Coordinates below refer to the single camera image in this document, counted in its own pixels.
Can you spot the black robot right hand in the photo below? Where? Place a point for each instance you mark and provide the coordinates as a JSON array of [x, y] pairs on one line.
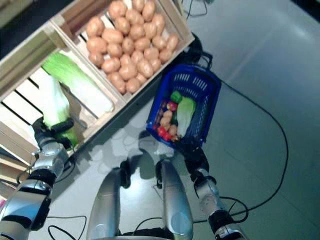
[[198, 162]]

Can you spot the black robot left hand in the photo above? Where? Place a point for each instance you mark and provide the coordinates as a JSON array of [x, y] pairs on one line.
[[41, 132]]

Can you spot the napa cabbage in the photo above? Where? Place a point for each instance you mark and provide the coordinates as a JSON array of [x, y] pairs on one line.
[[185, 112], [56, 105], [82, 82]]

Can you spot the blue plastic shopping basket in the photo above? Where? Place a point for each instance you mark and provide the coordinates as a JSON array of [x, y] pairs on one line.
[[200, 82]]

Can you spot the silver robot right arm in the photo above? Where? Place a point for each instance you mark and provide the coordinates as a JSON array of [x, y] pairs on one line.
[[207, 190]]

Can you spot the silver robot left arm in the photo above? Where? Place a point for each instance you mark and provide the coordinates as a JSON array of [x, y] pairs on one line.
[[50, 156]]

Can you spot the wooden display stand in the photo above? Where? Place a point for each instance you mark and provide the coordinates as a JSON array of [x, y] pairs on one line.
[[10, 160]]

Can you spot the brown potato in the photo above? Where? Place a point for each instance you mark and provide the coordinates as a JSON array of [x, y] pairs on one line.
[[145, 67], [141, 78], [116, 79], [111, 65], [127, 71], [164, 122], [158, 22], [96, 58], [172, 130], [133, 85], [165, 55], [167, 115], [158, 41], [172, 42]]

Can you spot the red pepper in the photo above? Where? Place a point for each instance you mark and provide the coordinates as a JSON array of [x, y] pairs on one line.
[[163, 132]]

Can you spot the dark green cucumber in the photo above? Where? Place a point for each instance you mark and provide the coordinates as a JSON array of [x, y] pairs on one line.
[[175, 118]]

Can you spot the wooden slat crate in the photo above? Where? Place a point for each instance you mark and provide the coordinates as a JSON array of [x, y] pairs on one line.
[[100, 125], [181, 26]]

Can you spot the green bell pepper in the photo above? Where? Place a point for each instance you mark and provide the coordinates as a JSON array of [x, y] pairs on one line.
[[176, 96]]

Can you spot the silver robot left leg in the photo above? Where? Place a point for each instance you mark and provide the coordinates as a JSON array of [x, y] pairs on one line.
[[105, 200]]

